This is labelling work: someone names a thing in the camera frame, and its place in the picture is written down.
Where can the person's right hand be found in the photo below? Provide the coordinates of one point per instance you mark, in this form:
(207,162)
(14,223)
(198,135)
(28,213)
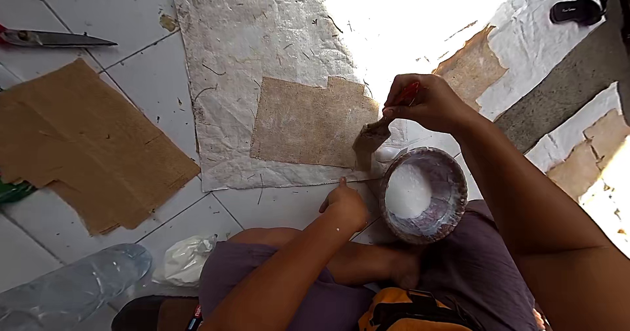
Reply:
(438,103)

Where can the person's left hand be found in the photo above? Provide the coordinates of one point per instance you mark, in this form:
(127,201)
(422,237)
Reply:
(348,206)

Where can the person's right thumb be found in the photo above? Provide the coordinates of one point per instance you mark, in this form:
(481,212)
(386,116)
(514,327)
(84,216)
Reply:
(403,111)

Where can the person's left index finger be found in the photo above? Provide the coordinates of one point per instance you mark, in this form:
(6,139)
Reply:
(343,183)

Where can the person's left thumb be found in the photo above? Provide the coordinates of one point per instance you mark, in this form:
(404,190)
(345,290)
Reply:
(324,205)

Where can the person's right fingers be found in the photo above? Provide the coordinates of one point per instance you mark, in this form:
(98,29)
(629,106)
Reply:
(399,86)

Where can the person's right forearm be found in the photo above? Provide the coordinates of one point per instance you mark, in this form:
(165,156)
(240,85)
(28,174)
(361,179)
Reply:
(536,213)

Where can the person's left forearm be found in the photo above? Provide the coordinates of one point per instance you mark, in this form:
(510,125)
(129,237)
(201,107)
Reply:
(290,277)

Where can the beige burlap piece with notch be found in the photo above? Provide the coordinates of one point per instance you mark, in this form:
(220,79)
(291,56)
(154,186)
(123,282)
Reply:
(310,124)

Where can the ragged beige burlap piece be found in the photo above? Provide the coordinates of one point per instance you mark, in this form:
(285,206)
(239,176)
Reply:
(472,70)

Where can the round paste-stained bucket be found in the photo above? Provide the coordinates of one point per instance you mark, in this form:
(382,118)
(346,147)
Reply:
(449,208)

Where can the white woven plastic sheet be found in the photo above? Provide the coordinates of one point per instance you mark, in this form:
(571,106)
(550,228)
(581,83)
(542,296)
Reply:
(231,104)
(558,149)

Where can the crumpled white plastic bag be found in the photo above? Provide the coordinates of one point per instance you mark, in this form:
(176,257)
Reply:
(186,261)

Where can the person's legs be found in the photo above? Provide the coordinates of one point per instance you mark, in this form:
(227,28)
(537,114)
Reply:
(472,267)

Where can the torn beige burlap piece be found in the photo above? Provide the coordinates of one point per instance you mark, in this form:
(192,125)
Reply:
(576,168)

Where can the black sandal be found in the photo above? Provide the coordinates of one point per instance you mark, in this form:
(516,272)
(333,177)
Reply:
(576,12)

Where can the stack of brown fabric pieces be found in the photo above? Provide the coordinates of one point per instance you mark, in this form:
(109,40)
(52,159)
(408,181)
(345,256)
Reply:
(93,144)

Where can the clear plastic bottle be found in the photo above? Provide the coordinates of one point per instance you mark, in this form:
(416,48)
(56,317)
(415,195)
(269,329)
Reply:
(74,286)

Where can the green plastic packet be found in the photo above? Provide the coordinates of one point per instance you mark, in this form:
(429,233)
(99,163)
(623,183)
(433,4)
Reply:
(14,192)

